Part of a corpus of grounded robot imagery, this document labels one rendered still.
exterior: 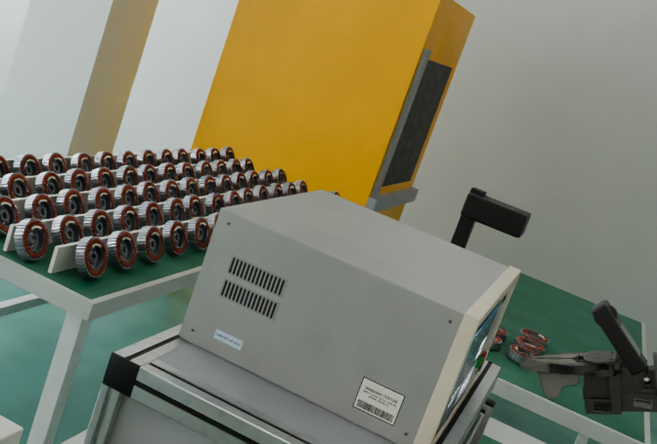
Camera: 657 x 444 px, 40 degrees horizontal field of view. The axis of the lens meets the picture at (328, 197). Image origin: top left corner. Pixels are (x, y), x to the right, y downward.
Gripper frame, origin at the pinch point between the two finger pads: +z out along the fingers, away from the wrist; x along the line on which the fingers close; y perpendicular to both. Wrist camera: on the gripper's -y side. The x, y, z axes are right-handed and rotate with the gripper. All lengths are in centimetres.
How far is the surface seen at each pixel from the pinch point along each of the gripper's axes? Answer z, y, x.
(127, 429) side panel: 47, -1, -41
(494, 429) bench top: 22, 42, 94
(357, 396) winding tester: 19.3, -2.0, -28.5
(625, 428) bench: -10, 56, 144
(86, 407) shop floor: 178, 52, 136
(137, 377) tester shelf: 44, -8, -42
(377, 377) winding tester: 16.3, -4.6, -28.5
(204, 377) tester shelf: 38, -6, -37
